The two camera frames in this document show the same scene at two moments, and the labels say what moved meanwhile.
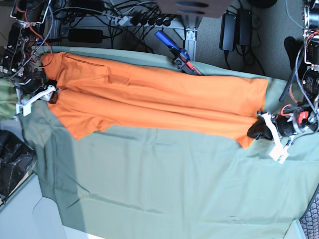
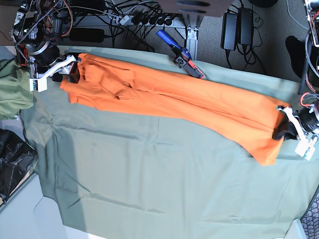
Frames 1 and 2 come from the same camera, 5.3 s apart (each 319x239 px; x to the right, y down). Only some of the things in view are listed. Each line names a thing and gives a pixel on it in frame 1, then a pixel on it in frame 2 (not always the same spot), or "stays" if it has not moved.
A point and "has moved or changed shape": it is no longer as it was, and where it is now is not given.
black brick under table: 85,36 stays
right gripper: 48,92 → 75,75
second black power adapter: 244,27 stays
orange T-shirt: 111,97 has moved or changed shape
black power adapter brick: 227,35 stays
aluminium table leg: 191,23 stays
